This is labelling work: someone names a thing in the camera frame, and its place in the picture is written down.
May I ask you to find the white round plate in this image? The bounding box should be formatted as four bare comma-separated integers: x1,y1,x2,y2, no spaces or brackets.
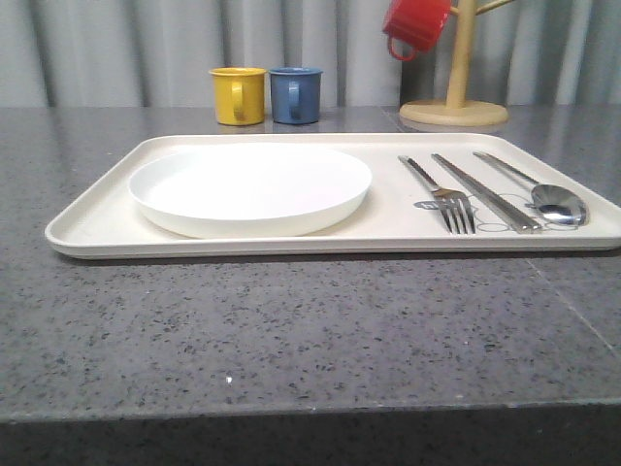
128,143,373,239

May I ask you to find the red hanging mug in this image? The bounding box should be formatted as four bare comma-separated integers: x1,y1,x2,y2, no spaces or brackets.
382,0,451,61

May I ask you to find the wooden mug tree stand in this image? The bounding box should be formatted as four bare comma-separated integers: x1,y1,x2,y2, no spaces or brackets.
399,0,511,127

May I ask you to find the blue mug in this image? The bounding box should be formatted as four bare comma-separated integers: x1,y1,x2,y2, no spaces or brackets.
269,67,322,124

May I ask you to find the silver metal spoon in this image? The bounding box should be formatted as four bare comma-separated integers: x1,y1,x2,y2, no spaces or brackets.
474,151,589,226

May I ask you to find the yellow mug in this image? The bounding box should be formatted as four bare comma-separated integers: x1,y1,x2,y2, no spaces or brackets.
210,67,267,126

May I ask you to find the silver metal fork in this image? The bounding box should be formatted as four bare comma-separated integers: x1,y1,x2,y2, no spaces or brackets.
398,155,475,234

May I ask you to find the cream rabbit serving tray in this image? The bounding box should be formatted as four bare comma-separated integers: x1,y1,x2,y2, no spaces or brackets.
45,133,620,259

